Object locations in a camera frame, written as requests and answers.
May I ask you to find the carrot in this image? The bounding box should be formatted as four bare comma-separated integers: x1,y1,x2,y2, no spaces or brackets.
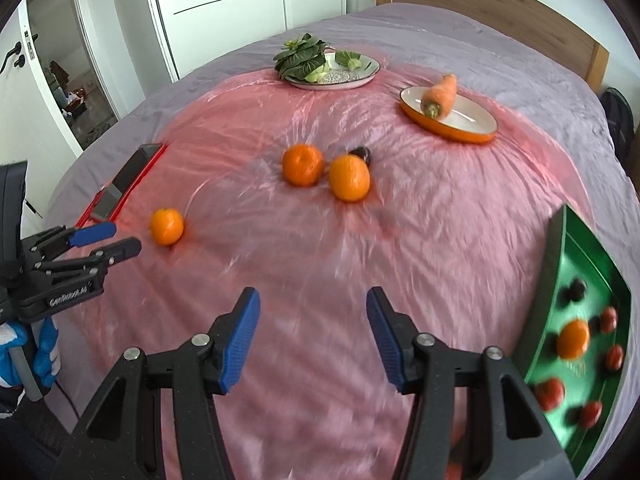
420,74,458,120

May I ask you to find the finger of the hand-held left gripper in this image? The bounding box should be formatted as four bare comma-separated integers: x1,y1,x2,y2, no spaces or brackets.
22,222,117,261
35,238,142,281

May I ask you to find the orange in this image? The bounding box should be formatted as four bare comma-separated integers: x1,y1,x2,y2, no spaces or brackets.
151,208,184,247
282,144,325,187
328,155,371,203
556,319,591,361

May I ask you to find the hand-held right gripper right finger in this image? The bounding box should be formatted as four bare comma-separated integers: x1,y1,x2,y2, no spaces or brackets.
366,287,576,480

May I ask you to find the red plastic sheet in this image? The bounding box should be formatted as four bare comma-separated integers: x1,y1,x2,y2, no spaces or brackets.
70,65,601,480

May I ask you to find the black door handle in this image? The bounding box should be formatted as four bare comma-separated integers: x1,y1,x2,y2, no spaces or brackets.
0,42,25,73

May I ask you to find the leafy green vegetable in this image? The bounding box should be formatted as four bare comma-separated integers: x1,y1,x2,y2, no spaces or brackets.
273,33,331,82

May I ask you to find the black cable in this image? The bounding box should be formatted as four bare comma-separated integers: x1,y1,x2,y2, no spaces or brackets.
54,381,82,420

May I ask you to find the patterned round plate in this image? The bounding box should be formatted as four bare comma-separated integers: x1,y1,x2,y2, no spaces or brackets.
280,51,381,91

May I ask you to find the white door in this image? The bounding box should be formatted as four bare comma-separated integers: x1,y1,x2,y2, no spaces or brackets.
0,0,83,166

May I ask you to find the person's left hand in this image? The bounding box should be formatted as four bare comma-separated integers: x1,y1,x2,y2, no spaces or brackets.
0,317,61,390

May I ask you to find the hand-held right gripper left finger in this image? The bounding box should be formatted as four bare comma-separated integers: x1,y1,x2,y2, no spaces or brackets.
57,287,261,480

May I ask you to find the orange oval dish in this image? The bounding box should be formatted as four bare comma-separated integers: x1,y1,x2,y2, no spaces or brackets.
399,86,499,145

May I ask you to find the wooden headboard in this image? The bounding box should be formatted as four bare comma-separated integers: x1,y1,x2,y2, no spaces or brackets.
376,0,611,88

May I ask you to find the green tray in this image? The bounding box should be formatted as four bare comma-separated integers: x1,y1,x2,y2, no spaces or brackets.
514,204,632,478

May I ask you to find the small bok choy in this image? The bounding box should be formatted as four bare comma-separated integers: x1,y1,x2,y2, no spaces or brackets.
334,51,364,72

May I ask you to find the phone in red case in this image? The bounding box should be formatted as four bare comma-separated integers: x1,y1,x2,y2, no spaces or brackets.
75,143,167,226

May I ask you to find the white wardrobe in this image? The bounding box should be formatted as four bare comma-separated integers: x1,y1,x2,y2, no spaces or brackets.
142,0,358,81

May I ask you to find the black backpack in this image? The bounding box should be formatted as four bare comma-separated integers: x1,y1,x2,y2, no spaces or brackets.
600,87,635,161

